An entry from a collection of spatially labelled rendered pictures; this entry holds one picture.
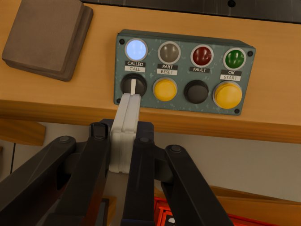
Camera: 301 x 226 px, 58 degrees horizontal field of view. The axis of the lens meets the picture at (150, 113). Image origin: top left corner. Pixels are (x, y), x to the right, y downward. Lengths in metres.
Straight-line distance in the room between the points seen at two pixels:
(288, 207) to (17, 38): 0.43
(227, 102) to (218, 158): 0.97
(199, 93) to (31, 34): 0.20
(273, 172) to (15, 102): 1.17
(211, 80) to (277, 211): 0.24
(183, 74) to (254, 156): 1.05
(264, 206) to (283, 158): 0.93
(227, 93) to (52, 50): 0.20
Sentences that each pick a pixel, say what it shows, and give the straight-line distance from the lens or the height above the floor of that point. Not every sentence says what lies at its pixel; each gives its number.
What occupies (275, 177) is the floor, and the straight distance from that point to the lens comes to 1.36.
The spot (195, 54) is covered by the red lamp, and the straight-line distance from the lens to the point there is 0.30.
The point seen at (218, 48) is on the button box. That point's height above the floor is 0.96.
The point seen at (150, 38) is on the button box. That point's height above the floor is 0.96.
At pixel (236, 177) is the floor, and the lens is 1.29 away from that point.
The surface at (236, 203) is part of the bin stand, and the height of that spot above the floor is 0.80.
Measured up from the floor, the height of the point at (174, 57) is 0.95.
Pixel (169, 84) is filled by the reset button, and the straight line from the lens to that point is 0.29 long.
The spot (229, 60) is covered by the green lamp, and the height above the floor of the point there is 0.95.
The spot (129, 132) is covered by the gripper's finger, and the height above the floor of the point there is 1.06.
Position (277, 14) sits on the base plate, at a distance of 0.42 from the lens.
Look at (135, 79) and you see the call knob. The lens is 0.29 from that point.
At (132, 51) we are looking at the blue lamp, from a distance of 0.29.
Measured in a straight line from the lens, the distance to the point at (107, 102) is 0.33.
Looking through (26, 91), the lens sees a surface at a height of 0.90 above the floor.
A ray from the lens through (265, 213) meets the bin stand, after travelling 0.46.
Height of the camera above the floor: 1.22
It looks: 78 degrees down
